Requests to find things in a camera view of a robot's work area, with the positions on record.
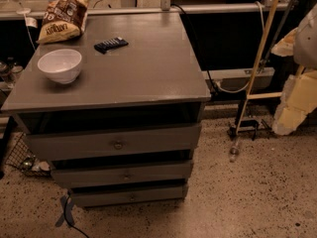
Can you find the brown chip bag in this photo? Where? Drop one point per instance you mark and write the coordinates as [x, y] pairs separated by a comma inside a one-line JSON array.
[[63, 20]]

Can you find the black wire basket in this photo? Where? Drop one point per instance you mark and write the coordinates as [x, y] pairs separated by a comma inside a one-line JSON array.
[[22, 159]]

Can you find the grey top drawer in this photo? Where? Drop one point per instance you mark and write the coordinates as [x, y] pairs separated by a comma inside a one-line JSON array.
[[67, 146]]

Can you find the grey metal rail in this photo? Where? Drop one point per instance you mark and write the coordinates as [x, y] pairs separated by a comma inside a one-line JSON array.
[[189, 9]]

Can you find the grey wooden drawer cabinet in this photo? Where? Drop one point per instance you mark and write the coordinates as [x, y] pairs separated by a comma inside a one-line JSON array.
[[153, 82]]

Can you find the wooden ladder frame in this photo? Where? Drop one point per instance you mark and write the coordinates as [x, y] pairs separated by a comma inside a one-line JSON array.
[[257, 63]]

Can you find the black floor clamp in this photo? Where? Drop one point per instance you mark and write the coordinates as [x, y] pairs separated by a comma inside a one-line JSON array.
[[250, 126]]

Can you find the grey bottom drawer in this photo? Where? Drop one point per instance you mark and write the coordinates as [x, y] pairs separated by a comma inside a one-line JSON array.
[[136, 195]]

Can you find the white ceramic bowl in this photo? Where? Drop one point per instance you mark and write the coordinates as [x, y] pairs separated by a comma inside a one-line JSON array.
[[62, 66]]

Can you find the grey drawer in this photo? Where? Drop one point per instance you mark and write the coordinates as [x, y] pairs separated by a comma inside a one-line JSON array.
[[67, 146], [123, 174], [136, 195]]

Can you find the dark blue snack bar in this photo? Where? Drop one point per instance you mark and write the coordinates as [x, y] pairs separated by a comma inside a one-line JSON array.
[[110, 44]]

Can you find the clear plastic bottle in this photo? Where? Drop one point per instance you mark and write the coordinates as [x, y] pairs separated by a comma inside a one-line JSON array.
[[235, 149]]

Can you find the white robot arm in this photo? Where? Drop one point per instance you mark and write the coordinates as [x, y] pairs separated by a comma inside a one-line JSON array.
[[301, 42]]

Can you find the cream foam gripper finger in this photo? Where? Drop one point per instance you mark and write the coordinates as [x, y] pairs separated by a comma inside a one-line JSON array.
[[298, 99]]

